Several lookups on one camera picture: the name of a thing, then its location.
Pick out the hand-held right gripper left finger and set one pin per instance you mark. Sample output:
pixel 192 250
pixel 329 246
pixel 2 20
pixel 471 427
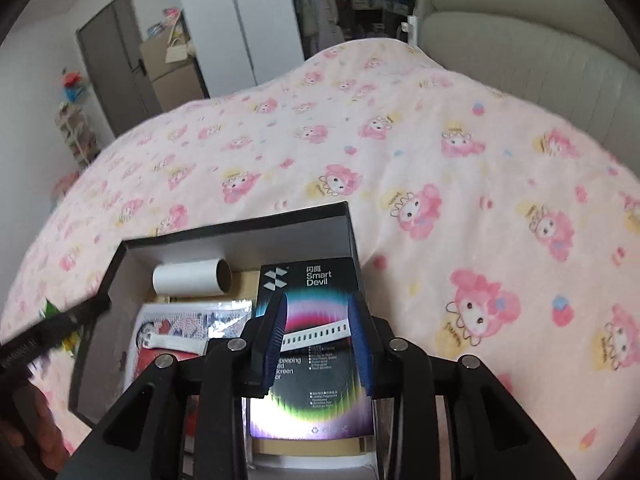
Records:
pixel 278 325

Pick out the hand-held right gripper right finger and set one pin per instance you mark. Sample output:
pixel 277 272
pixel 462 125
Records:
pixel 359 340

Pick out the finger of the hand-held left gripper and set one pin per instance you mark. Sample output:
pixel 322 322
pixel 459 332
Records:
pixel 55 327

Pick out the black cardboard box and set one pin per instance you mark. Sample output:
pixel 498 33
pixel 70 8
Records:
pixel 345 230

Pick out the person's left hand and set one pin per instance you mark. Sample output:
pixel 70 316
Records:
pixel 47 430

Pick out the green yellow packet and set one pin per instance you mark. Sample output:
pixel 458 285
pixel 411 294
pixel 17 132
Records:
pixel 48 306

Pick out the black iridescent screen protector box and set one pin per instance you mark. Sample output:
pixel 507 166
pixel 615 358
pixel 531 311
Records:
pixel 320 280

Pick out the printed plastic bag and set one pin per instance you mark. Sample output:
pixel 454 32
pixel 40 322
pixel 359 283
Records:
pixel 200 317

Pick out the red packet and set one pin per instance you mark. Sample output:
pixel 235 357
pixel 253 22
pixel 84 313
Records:
pixel 150 362

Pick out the white cardboard tube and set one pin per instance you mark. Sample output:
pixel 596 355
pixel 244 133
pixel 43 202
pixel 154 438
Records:
pixel 187 279

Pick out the pink printed blanket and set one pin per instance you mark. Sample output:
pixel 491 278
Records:
pixel 380 160

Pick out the toy shelf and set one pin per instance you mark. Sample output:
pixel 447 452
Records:
pixel 75 120

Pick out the brown cardboard carton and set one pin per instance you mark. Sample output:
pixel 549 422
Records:
pixel 175 82

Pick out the grey door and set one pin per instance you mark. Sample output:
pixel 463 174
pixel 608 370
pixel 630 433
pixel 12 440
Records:
pixel 107 60

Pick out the small white handbag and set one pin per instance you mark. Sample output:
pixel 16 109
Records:
pixel 176 52

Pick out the white wardrobe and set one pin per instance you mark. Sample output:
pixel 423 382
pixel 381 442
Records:
pixel 235 25

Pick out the dark open clothes closet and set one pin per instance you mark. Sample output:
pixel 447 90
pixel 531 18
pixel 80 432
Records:
pixel 350 5

